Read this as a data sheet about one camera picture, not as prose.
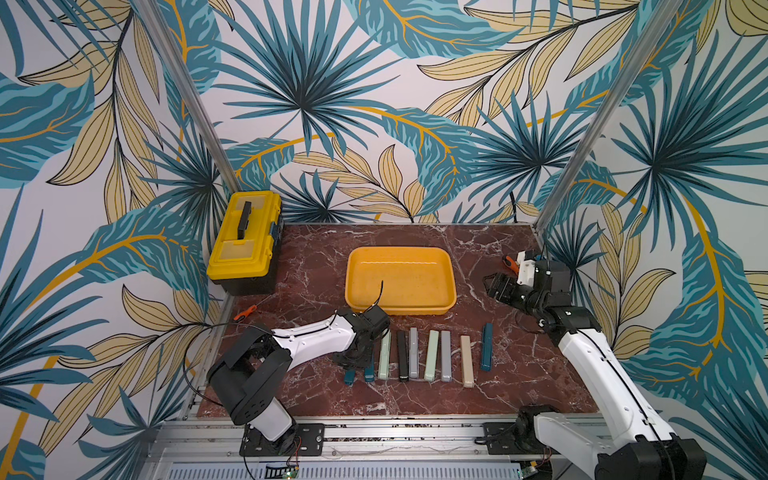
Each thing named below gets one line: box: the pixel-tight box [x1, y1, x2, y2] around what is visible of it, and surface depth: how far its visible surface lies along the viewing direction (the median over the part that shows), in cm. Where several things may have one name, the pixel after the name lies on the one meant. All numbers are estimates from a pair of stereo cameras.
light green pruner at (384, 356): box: [378, 328, 391, 380], surface depth 85 cm
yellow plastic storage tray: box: [345, 246, 457, 316], surface depth 105 cm
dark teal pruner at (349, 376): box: [344, 369, 356, 386], surface depth 83 cm
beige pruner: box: [460, 335, 475, 388], surface depth 85 cm
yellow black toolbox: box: [206, 190, 282, 297], surface depth 93 cm
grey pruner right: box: [440, 330, 452, 382], surface depth 87 cm
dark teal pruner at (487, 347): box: [481, 323, 493, 372], surface depth 89 cm
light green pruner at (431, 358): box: [424, 330, 439, 382], surface depth 86 cm
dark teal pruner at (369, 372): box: [364, 357, 375, 383], surface depth 83 cm
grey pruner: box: [409, 327, 419, 379], surface depth 87 cm
